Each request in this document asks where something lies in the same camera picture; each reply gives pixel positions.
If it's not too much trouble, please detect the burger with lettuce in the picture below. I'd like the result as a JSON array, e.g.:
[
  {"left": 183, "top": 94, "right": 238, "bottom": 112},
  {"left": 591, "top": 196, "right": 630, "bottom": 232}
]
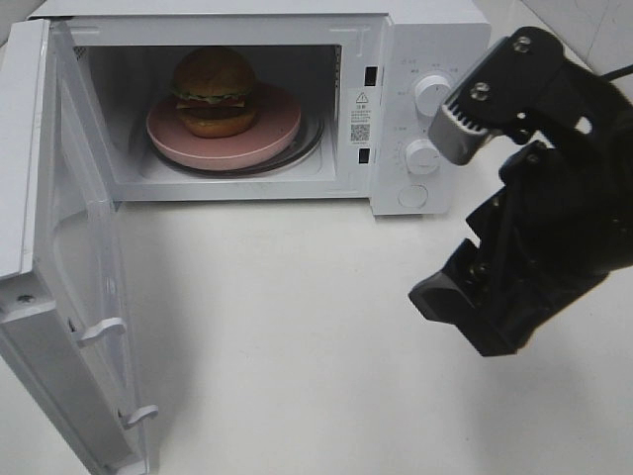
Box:
[{"left": 170, "top": 47, "right": 257, "bottom": 139}]

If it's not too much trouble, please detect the glass microwave turntable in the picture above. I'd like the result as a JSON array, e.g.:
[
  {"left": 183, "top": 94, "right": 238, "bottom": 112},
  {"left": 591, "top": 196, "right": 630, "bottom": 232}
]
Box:
[{"left": 152, "top": 117, "right": 324, "bottom": 177}]

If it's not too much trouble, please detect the upper white power knob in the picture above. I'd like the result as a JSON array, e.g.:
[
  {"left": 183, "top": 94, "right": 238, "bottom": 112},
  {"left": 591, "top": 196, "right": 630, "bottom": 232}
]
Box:
[{"left": 413, "top": 73, "right": 451, "bottom": 117}]

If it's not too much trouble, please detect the lower white timer knob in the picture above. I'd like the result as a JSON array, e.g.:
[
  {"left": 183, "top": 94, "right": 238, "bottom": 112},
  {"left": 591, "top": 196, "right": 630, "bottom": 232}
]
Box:
[{"left": 405, "top": 140, "right": 440, "bottom": 175}]

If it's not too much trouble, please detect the white microwave door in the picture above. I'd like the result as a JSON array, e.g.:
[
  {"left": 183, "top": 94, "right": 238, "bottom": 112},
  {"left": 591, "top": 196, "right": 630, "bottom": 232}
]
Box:
[{"left": 1, "top": 19, "right": 158, "bottom": 474}]

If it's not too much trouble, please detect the pink round plate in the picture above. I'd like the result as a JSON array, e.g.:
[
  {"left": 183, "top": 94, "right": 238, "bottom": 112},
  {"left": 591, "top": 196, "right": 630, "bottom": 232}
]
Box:
[{"left": 146, "top": 84, "right": 302, "bottom": 171}]

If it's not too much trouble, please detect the white warning label sticker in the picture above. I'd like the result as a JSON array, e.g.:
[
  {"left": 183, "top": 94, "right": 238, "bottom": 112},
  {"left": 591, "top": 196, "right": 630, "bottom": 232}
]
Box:
[{"left": 347, "top": 87, "right": 373, "bottom": 145}]

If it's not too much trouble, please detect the round white door button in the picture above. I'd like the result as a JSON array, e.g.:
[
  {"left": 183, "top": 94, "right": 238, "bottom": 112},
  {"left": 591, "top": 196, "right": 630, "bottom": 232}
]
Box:
[{"left": 398, "top": 185, "right": 428, "bottom": 209}]

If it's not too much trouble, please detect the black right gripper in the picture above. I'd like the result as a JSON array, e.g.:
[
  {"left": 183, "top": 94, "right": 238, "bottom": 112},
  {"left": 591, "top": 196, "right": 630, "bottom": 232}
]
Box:
[{"left": 408, "top": 73, "right": 632, "bottom": 356}]

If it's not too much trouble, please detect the white microwave oven body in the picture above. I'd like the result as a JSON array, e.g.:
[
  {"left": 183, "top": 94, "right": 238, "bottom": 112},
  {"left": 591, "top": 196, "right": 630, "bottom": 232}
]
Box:
[{"left": 34, "top": 1, "right": 491, "bottom": 215}]

